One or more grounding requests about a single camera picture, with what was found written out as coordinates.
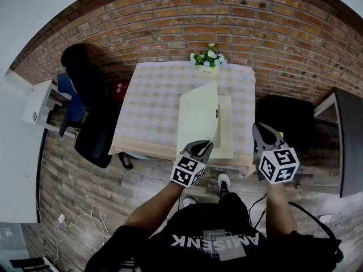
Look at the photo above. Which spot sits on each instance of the blue chair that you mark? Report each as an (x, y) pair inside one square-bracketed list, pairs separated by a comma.
[(72, 109)]

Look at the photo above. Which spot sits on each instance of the black office chair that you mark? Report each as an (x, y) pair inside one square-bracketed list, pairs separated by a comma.
[(88, 101)]

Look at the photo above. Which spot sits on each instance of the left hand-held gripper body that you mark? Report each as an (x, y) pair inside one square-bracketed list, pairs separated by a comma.
[(185, 171)]

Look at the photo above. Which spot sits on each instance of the red box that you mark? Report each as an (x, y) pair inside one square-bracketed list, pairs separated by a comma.
[(120, 92)]

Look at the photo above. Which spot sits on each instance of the person's left forearm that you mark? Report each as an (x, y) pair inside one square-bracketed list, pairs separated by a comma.
[(153, 208)]

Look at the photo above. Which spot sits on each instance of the wooden table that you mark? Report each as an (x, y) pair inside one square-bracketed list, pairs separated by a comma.
[(147, 150)]

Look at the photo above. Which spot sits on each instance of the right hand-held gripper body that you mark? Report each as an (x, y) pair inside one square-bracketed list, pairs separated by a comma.
[(279, 166)]

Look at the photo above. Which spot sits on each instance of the person's left shoe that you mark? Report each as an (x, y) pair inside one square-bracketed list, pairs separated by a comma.
[(189, 201)]

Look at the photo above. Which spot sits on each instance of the white power adapter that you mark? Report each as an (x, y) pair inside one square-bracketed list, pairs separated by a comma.
[(61, 218)]

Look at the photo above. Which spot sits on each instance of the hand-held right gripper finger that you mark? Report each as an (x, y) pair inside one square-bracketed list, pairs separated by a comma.
[(279, 143), (257, 140)]

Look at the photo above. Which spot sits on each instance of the black case with yellow label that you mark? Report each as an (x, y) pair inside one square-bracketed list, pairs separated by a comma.
[(289, 115)]

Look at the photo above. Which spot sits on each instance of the person's black t-shirt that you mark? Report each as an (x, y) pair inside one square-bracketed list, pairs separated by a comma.
[(210, 245)]

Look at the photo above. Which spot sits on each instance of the dark desk with white frame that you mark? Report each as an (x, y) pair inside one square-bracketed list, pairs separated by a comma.
[(351, 140)]

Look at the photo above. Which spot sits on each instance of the small white table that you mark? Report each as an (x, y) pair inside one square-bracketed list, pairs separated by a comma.
[(39, 95)]

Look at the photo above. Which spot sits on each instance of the white potted flower plant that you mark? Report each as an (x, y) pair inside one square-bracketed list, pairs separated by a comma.
[(208, 59)]

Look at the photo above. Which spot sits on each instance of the black floor stand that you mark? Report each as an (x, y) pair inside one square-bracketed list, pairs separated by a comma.
[(31, 263)]

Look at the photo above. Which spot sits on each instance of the person's right forearm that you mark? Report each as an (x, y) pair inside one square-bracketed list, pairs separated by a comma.
[(280, 208)]

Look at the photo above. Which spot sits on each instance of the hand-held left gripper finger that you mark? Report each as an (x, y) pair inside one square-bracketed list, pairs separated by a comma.
[(206, 154), (188, 147)]

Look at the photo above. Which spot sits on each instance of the person's shoe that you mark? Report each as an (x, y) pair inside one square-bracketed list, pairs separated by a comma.
[(189, 201), (224, 184)]

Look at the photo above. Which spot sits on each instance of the small grey box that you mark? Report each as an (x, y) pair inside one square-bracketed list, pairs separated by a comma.
[(34, 116)]

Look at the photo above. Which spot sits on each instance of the person's right shoe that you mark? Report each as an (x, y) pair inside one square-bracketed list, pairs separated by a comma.
[(224, 184)]

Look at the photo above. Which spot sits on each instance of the cream folder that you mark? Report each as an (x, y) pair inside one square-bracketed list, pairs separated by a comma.
[(197, 115)]

